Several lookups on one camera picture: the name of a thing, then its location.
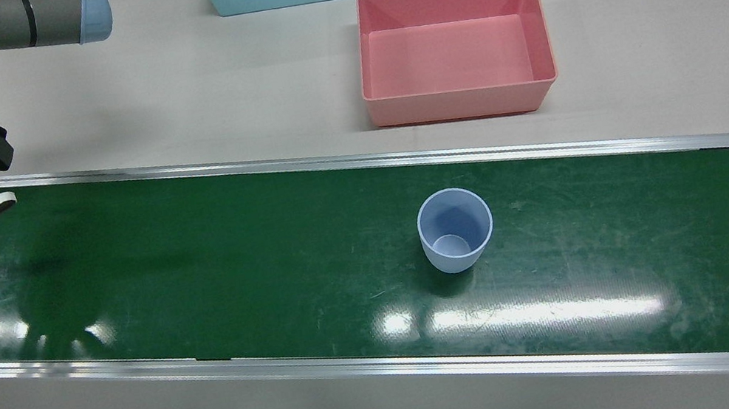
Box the blue plastic cup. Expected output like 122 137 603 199
411 182 502 279

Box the pink plastic box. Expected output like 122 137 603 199
346 0 564 140

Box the green conveyor belt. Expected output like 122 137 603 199
0 44 729 409

